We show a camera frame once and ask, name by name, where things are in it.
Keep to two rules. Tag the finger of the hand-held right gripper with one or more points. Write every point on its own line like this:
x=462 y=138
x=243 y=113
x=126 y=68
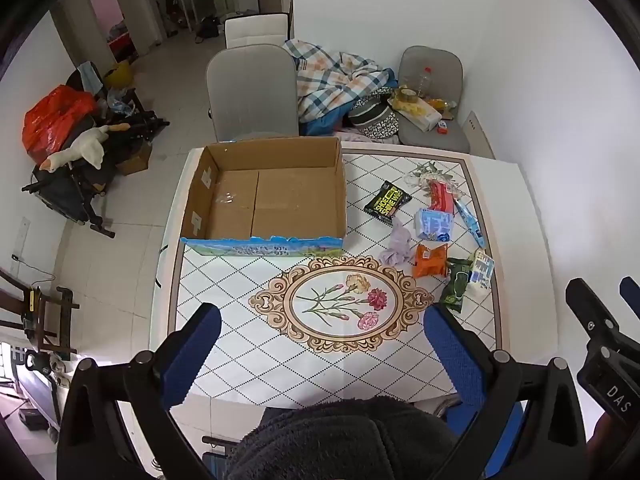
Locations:
x=592 y=307
x=631 y=297

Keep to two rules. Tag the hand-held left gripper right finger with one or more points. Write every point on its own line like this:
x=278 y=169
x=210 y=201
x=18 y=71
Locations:
x=455 y=355

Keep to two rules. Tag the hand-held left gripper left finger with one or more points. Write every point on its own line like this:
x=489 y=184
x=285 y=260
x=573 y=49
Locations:
x=192 y=355

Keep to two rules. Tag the green wipes packet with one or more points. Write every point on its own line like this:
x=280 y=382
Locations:
x=456 y=285

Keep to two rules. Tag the orange snack packet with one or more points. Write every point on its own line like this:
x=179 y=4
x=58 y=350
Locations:
x=430 y=261

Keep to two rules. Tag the purple cloth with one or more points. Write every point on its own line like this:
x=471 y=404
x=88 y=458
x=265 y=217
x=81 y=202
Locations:
x=400 y=242

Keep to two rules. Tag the light blue tissue packet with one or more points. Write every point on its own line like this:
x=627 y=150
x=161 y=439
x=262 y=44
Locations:
x=433 y=225

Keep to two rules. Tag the blue tube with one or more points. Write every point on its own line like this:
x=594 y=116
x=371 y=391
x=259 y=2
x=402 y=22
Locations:
x=470 y=222

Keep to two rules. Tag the red snack packet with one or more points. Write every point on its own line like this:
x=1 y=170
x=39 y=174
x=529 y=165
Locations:
x=442 y=197

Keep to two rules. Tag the black wipes packet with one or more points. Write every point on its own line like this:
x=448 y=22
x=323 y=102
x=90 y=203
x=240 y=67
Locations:
x=387 y=200

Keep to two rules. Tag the dark fleece garment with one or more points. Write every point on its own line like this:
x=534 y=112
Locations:
x=340 y=440

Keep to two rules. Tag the dark wooden stand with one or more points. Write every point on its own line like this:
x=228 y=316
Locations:
x=45 y=310

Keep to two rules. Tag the black kick scooter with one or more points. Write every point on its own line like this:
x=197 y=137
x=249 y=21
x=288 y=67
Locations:
x=35 y=395

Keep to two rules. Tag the small brown cardboard box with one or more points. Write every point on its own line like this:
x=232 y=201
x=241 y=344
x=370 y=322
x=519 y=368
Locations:
x=135 y=160

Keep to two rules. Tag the beige panel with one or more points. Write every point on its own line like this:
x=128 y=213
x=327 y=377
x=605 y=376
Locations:
x=481 y=135

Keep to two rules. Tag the black folded stroller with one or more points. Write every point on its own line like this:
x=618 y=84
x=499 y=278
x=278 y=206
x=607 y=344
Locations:
x=65 y=190

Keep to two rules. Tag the small red item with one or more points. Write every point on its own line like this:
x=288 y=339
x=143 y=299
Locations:
x=442 y=127

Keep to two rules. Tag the white goose plush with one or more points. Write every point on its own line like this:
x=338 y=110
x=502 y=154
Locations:
x=85 y=147

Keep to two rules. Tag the pink cloth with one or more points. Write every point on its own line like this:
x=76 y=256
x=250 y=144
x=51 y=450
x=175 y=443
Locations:
x=362 y=135

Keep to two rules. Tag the yellow snack bag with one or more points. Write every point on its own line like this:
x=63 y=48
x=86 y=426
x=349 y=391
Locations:
x=417 y=112

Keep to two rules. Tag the black white patterned hat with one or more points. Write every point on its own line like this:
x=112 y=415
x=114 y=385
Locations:
x=372 y=115

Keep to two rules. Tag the clear plastic bag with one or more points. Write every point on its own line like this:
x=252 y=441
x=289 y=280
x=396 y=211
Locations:
x=121 y=102

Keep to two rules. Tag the brown tape roll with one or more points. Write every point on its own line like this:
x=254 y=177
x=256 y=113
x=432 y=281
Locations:
x=406 y=95

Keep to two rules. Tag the blue cloth under blanket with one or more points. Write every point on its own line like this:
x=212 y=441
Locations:
x=320 y=122

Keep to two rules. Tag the grey fabric chair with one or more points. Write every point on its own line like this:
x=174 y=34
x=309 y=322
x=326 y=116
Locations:
x=252 y=90

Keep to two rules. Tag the clear plastic bottle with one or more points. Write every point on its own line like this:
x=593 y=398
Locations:
x=425 y=82

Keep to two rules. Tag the red plastic bag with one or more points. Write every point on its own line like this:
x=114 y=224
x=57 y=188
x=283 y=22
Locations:
x=52 y=115

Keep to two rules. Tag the grey chair with clutter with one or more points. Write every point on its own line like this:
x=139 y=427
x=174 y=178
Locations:
x=440 y=67

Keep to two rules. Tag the light blue cloth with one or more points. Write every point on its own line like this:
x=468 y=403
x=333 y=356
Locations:
x=91 y=76

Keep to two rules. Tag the plaid blanket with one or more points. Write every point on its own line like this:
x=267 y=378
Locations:
x=330 y=77

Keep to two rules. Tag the black bag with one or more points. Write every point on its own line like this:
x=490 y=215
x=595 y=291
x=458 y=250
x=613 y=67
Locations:
x=207 y=27

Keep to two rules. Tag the white chair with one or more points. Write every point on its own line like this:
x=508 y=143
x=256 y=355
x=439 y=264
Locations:
x=255 y=30

